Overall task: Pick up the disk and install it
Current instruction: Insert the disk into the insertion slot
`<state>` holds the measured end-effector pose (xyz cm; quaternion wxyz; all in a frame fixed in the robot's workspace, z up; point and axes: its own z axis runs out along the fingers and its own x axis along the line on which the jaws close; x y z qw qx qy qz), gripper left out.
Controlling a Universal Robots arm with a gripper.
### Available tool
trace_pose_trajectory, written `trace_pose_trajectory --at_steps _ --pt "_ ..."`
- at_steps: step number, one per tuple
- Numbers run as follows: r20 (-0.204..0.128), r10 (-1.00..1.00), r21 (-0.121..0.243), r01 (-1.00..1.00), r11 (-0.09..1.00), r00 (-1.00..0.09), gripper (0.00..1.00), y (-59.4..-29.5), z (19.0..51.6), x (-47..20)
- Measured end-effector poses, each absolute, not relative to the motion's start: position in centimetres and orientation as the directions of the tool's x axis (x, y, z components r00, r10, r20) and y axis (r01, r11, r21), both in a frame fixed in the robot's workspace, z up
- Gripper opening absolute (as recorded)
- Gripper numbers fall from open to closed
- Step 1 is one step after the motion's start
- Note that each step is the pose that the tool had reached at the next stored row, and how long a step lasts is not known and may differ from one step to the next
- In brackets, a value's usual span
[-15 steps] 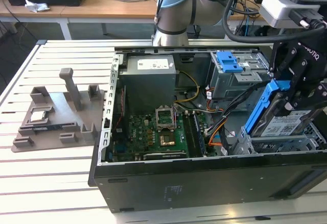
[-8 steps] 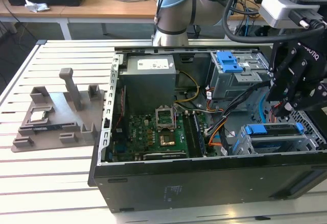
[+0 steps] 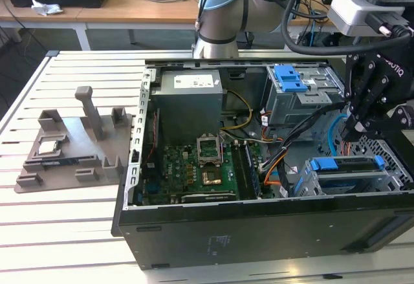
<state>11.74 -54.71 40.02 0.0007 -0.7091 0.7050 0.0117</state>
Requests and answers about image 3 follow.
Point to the blue installed RAM stick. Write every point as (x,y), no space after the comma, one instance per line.
(252,170)

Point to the metal disk bay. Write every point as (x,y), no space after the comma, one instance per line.
(385,180)

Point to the silver CPU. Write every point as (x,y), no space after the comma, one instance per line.
(48,148)

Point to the black RAM slot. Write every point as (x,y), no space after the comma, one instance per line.
(237,170)
(244,170)

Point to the wooden desk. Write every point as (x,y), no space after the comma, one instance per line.
(129,9)

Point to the black open PC case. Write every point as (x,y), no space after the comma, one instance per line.
(258,242)

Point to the black graphics card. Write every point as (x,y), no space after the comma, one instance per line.
(210,197)

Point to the metal optical drive cage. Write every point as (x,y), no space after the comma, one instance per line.
(291,109)

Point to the green motherboard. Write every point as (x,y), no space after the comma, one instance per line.
(174,167)

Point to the dark RAM stick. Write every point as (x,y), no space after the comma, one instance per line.
(58,162)

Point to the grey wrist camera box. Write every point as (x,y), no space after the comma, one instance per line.
(349,15)

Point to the crumpled white paper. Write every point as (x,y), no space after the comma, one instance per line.
(48,8)

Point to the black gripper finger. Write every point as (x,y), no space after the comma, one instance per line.
(394,122)
(359,83)

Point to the grey plastic parts rack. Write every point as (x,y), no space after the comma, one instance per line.
(76,130)

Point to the blue plastic drive latch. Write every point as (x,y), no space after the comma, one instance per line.
(288,80)

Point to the grey Dell power supply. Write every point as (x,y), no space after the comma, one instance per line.
(187,109)

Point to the hard disk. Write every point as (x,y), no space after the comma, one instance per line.
(326,163)

